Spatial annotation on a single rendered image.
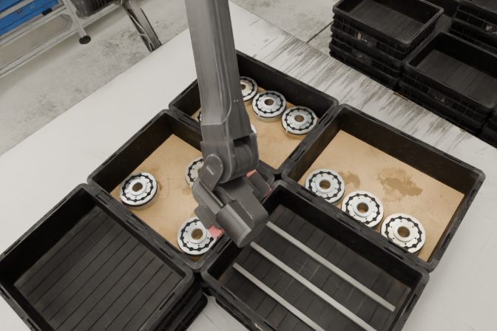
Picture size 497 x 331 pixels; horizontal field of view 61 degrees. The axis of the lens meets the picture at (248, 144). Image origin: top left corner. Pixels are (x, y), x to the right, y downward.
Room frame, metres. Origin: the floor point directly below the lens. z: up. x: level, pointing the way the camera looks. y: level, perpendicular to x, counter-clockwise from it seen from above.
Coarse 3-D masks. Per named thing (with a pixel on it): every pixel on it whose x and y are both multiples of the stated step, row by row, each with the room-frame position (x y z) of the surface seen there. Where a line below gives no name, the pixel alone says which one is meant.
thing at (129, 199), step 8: (136, 176) 0.63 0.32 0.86; (144, 176) 0.63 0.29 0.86; (128, 184) 0.61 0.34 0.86; (152, 184) 0.60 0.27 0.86; (120, 192) 0.59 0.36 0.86; (128, 192) 0.59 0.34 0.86; (144, 192) 0.58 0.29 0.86; (152, 192) 0.57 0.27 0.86; (128, 200) 0.56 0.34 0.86; (136, 200) 0.56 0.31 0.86; (144, 200) 0.55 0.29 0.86
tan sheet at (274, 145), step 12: (288, 108) 0.83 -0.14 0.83; (252, 120) 0.80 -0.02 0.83; (264, 132) 0.75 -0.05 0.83; (276, 132) 0.74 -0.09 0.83; (264, 144) 0.70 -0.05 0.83; (276, 144) 0.70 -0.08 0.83; (288, 144) 0.69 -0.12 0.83; (264, 156) 0.66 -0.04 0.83; (276, 156) 0.66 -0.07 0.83; (276, 168) 0.62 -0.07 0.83
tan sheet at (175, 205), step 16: (176, 144) 0.75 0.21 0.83; (144, 160) 0.70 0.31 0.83; (160, 160) 0.70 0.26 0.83; (176, 160) 0.69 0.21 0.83; (128, 176) 0.66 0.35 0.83; (160, 176) 0.64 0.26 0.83; (176, 176) 0.64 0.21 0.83; (112, 192) 0.61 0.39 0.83; (160, 192) 0.59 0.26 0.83; (176, 192) 0.58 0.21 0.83; (128, 208) 0.55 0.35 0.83; (160, 208) 0.54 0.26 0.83; (176, 208) 0.53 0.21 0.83; (192, 208) 0.53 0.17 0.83; (160, 224) 0.50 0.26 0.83; (176, 224) 0.49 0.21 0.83; (176, 240) 0.44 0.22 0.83
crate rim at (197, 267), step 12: (156, 120) 0.77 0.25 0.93; (180, 120) 0.75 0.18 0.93; (96, 168) 0.63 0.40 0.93; (264, 168) 0.56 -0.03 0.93; (120, 204) 0.51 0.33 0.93; (132, 216) 0.48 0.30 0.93; (144, 228) 0.44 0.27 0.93; (216, 240) 0.39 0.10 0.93; (180, 252) 0.37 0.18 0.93; (192, 264) 0.34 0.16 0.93
